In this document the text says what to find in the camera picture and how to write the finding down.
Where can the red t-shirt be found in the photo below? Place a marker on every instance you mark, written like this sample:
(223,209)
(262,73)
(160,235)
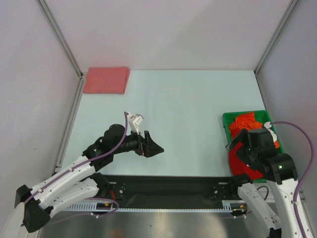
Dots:
(237,167)

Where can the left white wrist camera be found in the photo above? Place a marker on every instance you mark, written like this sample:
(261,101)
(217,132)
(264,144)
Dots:
(134,122)

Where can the orange t-shirt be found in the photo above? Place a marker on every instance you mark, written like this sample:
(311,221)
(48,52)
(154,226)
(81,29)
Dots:
(234,122)

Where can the aluminium frame post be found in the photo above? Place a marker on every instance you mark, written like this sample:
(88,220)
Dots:
(277,33)
(45,9)

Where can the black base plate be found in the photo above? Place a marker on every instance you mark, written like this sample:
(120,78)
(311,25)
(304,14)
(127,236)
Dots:
(175,193)

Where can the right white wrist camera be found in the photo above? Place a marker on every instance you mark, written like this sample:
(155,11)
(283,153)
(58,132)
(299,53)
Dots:
(268,126)

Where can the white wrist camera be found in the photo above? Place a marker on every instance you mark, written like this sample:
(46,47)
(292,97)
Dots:
(134,122)
(268,126)

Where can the green plastic bin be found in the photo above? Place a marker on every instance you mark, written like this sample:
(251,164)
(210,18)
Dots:
(233,122)

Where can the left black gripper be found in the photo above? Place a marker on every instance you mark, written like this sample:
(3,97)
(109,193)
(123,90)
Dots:
(148,149)

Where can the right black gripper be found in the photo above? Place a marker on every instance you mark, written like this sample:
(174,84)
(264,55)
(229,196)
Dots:
(236,141)

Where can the right aluminium frame post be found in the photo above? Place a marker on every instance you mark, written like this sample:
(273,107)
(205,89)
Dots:
(277,33)

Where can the left aluminium side rail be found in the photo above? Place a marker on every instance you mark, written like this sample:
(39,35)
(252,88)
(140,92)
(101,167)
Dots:
(69,124)

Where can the left aluminium frame post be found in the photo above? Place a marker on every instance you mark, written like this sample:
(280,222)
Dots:
(45,9)

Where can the folded pink t-shirt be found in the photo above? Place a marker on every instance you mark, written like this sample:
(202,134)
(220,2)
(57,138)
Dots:
(106,80)

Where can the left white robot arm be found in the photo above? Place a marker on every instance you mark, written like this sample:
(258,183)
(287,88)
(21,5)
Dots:
(82,179)

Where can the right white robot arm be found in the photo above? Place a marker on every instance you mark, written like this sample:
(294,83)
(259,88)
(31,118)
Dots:
(281,176)

